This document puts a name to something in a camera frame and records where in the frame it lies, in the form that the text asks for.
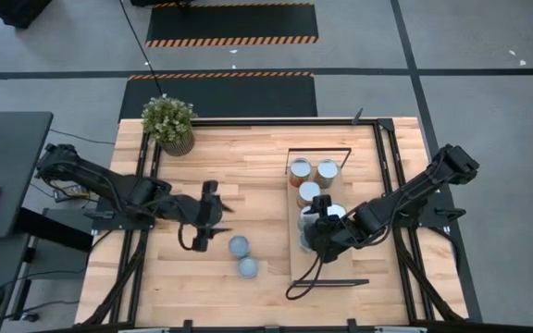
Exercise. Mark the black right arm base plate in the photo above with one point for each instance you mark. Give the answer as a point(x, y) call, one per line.
point(437, 217)

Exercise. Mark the orange corn can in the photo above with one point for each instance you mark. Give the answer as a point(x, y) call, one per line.
point(327, 170)

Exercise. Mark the wooden shelf black frame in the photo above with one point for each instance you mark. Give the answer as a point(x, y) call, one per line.
point(340, 273)

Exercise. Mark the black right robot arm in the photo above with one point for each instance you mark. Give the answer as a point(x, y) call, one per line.
point(410, 192)

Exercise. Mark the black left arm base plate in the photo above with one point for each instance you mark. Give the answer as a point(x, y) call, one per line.
point(123, 223)

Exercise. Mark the large black hazard-striped mat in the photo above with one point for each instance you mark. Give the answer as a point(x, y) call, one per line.
point(229, 97)

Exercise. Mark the orange pineapple can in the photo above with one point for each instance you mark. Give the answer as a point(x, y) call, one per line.
point(300, 168)

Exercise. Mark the peaches can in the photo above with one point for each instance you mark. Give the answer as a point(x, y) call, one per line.
point(308, 190)

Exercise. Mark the black box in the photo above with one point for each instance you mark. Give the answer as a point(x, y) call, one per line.
point(16, 11)

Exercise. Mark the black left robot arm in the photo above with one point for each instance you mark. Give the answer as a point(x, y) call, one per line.
point(109, 182)

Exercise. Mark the potted green plant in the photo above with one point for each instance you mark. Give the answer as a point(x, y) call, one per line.
point(167, 120)

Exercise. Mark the black desk leg beam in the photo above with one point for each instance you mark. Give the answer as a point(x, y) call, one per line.
point(53, 230)

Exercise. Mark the pink green rainbow can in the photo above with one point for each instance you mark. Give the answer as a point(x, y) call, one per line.
point(239, 245)

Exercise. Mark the teal tuna fish can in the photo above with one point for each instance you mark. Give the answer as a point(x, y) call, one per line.
point(248, 267)

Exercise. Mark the black aluminium rig frame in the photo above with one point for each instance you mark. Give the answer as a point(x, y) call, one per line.
point(271, 122)

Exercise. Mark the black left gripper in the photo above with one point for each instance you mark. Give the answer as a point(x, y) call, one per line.
point(192, 210)

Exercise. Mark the tall can grey lid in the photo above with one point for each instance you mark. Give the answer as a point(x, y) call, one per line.
point(337, 210)
point(307, 217)

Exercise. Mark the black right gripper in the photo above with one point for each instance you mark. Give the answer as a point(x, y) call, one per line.
point(336, 233)

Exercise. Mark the small black hazard-striped mat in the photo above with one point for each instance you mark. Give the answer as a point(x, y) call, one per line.
point(229, 23)

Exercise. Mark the black desk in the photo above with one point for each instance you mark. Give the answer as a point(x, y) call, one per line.
point(12, 152)

